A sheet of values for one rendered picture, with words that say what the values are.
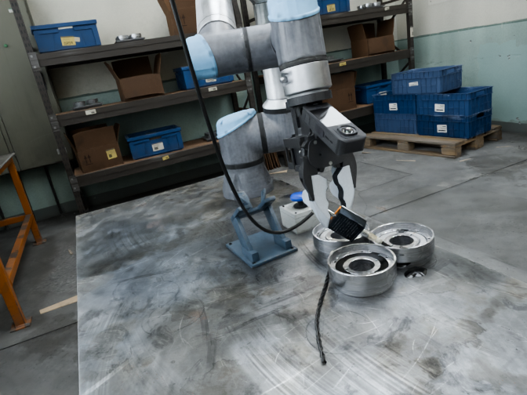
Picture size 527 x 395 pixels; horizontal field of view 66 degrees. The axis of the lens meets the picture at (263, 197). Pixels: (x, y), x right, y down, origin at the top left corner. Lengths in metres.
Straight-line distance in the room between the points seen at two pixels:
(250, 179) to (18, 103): 3.39
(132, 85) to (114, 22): 0.82
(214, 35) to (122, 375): 0.54
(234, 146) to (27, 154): 3.38
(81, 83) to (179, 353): 4.07
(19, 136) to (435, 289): 4.00
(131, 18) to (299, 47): 4.05
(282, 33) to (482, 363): 0.50
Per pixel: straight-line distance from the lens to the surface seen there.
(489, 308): 0.63
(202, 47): 0.73
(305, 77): 0.62
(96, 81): 4.53
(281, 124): 1.10
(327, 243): 0.72
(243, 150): 1.11
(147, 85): 4.03
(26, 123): 4.31
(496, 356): 0.56
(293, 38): 0.63
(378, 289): 0.64
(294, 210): 0.87
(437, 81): 4.42
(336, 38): 5.51
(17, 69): 4.30
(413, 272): 0.69
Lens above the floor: 1.16
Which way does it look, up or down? 19 degrees down
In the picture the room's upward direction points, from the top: 10 degrees counter-clockwise
